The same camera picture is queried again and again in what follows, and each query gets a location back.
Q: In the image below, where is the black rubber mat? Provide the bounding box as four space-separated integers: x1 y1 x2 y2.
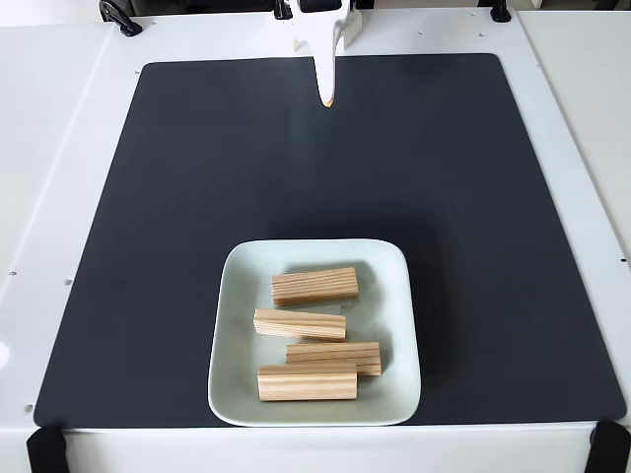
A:
33 52 627 429

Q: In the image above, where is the black corner bracket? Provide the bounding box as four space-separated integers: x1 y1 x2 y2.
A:
584 421 631 473
26 426 69 473

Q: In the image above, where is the grooved wooden block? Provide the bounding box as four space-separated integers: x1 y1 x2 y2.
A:
252 307 348 344
286 342 384 378

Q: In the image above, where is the pale green square plate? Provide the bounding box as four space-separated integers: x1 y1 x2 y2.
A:
206 238 423 428

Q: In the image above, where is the plain wooden block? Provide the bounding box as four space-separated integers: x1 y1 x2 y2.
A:
256 362 359 404
270 266 360 308

